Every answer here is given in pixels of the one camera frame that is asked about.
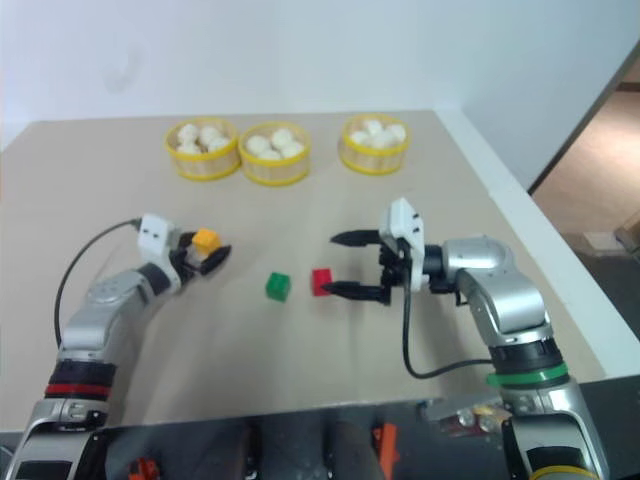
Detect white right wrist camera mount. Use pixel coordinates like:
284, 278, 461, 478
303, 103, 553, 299
377, 197, 427, 292

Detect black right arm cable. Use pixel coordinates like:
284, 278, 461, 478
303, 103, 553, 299
401, 239, 494, 380

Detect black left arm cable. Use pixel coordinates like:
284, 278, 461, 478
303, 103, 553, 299
53, 218, 145, 347

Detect orange plastic part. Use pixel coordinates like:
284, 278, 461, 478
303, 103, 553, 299
128, 456, 165, 480
371, 422, 400, 472

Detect green cube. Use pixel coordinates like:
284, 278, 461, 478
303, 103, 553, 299
264, 270, 293, 303

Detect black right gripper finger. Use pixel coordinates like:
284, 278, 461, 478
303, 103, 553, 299
321, 280, 391, 306
329, 228, 385, 249

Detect yellow cube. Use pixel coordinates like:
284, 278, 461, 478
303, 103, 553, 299
191, 227, 223, 254

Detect red cube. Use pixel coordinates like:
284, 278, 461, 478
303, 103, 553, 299
310, 267, 336, 298

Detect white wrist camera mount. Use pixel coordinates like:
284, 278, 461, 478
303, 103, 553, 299
377, 197, 427, 292
136, 213, 185, 292

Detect yellow bamboo steamer basket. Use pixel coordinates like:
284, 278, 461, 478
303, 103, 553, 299
238, 121, 313, 187
337, 113, 413, 177
164, 118, 241, 183

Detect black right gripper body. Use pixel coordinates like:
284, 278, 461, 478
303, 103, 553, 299
376, 238, 414, 306

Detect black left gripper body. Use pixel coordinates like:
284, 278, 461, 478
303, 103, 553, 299
171, 242, 210, 282

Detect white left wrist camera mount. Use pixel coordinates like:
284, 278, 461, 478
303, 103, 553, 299
136, 213, 185, 292

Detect shiny silver crumpled piece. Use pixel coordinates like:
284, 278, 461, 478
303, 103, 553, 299
423, 393, 514, 437

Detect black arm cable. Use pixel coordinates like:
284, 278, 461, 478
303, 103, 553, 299
401, 239, 494, 380
53, 218, 145, 347

